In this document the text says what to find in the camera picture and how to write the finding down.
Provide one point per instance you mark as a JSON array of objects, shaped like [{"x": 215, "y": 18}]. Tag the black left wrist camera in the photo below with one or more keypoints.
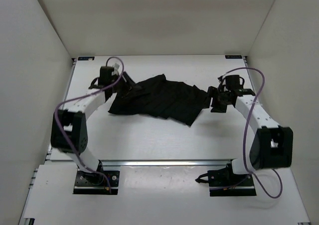
[{"x": 107, "y": 76}]

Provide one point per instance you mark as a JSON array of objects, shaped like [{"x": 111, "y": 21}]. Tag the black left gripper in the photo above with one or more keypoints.
[{"x": 130, "y": 83}]

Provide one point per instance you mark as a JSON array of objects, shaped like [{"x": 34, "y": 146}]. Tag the aluminium table rail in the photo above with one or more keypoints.
[{"x": 165, "y": 163}]

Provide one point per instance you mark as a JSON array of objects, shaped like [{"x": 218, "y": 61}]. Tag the blue label sticker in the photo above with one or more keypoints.
[
  {"x": 233, "y": 57},
  {"x": 85, "y": 58}
]

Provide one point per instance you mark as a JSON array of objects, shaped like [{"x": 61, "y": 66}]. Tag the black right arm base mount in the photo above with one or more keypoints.
[{"x": 224, "y": 183}]

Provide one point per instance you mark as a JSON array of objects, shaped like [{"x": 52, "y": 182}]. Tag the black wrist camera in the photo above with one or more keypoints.
[
  {"x": 107, "y": 76},
  {"x": 230, "y": 82}
]

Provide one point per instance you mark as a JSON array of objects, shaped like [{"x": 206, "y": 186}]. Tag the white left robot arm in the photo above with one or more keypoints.
[{"x": 69, "y": 133}]

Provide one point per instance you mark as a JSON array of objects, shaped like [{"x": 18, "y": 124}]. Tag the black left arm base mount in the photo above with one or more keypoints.
[{"x": 94, "y": 184}]

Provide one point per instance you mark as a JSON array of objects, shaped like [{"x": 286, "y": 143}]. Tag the blue label sticker left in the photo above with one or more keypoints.
[{"x": 85, "y": 58}]

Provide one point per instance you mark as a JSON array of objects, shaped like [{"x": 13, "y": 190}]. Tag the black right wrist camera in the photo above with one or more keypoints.
[{"x": 230, "y": 82}]

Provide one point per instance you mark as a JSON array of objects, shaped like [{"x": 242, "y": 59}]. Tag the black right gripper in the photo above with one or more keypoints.
[{"x": 213, "y": 92}]

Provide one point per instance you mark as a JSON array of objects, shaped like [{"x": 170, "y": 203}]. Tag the blue label sticker right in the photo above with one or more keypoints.
[{"x": 233, "y": 57}]

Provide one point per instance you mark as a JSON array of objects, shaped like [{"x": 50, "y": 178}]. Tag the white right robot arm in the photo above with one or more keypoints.
[{"x": 267, "y": 145}]

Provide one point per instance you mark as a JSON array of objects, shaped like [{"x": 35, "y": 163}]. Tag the black pleated skirt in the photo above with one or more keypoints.
[{"x": 161, "y": 98}]

